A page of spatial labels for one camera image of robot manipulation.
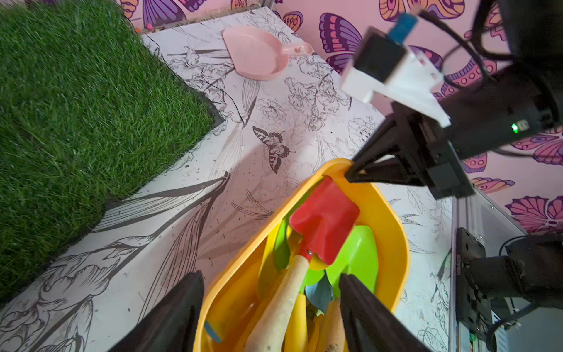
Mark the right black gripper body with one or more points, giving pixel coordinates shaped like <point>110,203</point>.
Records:
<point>429,154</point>

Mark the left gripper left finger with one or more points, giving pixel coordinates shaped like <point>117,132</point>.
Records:
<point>171,325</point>

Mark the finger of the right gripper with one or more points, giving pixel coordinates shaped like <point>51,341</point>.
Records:
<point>389,171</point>
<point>379,144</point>

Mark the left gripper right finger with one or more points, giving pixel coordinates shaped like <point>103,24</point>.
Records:
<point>368,324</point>

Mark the green trowel wooden handle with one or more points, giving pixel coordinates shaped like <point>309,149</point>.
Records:
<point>358,256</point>

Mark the yellow plastic storage box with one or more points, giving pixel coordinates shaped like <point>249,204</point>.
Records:
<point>232,308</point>

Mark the red shovel wooden handle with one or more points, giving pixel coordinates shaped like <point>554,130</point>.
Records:
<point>325,221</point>

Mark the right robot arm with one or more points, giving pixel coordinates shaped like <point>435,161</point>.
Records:
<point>523,99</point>

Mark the yellow plastic shovel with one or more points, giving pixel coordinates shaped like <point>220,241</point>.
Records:
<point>296,337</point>

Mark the pink plastic dustpan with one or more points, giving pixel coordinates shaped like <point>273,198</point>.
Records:
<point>259,55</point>

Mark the artificial grass mat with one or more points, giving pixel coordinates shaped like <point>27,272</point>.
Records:
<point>89,115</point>

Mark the blue trowel white handle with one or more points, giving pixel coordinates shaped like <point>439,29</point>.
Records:
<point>320,294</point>

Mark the aluminium frame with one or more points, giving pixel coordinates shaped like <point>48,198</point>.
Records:
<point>491,227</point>

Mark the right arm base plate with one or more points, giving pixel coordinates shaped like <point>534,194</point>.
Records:
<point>472,307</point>

